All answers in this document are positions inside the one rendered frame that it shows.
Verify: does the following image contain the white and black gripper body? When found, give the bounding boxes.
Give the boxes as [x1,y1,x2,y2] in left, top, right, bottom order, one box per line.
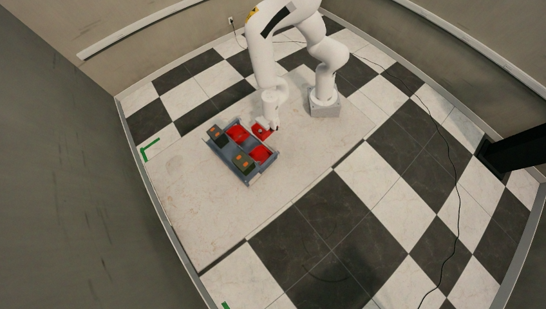
[268,117,280,130]

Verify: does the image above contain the red bin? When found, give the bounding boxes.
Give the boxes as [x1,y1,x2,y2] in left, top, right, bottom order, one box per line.
[248,144,272,165]
[225,125,249,145]
[251,123,275,142]

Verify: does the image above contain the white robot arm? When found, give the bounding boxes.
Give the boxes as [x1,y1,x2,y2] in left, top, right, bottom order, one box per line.
[244,0,350,131]

